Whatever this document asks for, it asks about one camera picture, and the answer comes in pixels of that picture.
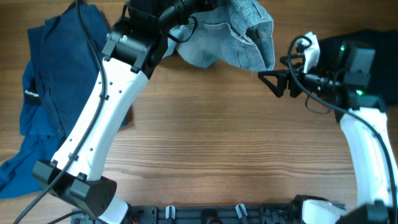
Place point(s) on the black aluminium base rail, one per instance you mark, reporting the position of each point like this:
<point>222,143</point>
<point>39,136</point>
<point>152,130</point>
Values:
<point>256,214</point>

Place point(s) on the navy blue shirt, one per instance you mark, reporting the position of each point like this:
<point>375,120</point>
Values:
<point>65,71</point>

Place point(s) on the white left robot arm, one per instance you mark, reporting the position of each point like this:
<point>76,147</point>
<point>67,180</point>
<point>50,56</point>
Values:
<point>133,49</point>

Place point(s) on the teal blue garment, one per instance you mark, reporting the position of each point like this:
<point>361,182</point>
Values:
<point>40,142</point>

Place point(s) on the black folded garment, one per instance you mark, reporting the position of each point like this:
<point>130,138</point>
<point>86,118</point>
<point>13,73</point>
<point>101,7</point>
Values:
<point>384,67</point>

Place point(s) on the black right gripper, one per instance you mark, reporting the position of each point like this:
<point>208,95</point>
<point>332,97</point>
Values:
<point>283,76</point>

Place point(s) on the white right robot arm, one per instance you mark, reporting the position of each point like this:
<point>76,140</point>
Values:
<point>363,120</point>

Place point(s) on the light blue denim shorts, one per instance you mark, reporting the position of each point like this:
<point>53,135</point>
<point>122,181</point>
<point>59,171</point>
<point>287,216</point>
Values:
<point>238,32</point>

